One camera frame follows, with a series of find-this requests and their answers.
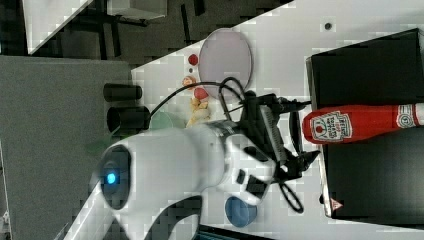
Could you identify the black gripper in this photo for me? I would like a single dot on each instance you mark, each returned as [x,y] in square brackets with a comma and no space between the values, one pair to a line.
[259,121]

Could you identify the red plush ketchup bottle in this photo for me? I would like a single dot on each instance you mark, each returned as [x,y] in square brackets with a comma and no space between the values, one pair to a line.
[351,123]

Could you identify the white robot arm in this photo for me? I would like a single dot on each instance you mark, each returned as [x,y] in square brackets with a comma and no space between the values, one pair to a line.
[151,183]

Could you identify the blue cup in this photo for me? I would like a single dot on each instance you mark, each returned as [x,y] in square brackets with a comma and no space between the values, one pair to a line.
[239,213]

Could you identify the red strawberry toy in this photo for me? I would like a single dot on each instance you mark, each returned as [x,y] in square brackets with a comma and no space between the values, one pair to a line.
[200,94]

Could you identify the lilac round plate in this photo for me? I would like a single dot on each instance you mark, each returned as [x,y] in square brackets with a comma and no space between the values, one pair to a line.
[225,53]

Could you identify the black round pot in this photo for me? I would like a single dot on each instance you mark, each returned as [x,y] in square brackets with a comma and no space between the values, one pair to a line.
[128,119]

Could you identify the black cylinder container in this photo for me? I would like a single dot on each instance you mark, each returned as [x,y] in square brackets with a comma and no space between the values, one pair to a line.
[121,92]

